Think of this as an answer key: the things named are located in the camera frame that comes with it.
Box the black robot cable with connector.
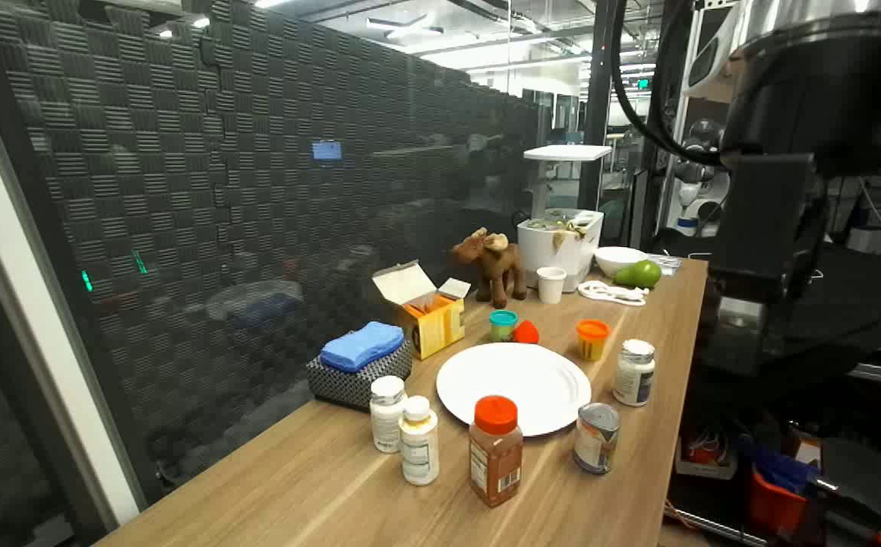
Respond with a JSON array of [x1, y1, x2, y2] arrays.
[[609, 0, 733, 172]]

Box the brown moose plush toy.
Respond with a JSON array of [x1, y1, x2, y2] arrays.
[[448, 224, 529, 314]]

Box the white bowl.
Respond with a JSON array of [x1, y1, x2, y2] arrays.
[[594, 245, 651, 279]]

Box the small tin can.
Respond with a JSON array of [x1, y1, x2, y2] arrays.
[[572, 399, 623, 477]]

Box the open yellow cardboard box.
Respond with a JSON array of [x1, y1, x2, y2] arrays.
[[372, 258, 475, 361]]

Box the small tub teal lid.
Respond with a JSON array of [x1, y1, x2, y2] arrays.
[[487, 307, 519, 345]]

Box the red plastic bin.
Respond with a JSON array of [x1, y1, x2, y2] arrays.
[[745, 464, 813, 542]]

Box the white paper cup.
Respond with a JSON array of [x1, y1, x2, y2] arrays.
[[536, 266, 572, 307]]

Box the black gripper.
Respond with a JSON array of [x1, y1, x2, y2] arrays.
[[706, 148, 830, 379]]

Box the blue plastic item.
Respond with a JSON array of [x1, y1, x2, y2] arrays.
[[740, 443, 816, 496]]

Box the white paper plate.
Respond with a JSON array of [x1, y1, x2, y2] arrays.
[[435, 342, 597, 440]]

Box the dried brown leaves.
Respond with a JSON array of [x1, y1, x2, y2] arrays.
[[526, 209, 597, 247]]

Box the green pear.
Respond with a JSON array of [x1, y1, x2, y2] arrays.
[[610, 258, 666, 291]]

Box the white background machine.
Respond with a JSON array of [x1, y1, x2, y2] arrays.
[[666, 148, 735, 238]]

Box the large white pill bottle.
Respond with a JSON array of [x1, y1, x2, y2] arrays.
[[610, 338, 658, 412]]

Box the white crumpled wrapper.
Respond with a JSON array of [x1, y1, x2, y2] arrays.
[[574, 278, 653, 310]]

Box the small white bottle blue label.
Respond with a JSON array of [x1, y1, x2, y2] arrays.
[[368, 374, 411, 456]]

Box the white plastic bin appliance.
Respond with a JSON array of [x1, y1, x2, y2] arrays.
[[518, 206, 609, 291]]

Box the brown spice bottle orange cap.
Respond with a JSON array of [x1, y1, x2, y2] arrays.
[[464, 393, 526, 511]]

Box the yellow tub orange lid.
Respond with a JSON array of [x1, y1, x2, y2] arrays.
[[574, 315, 614, 365]]

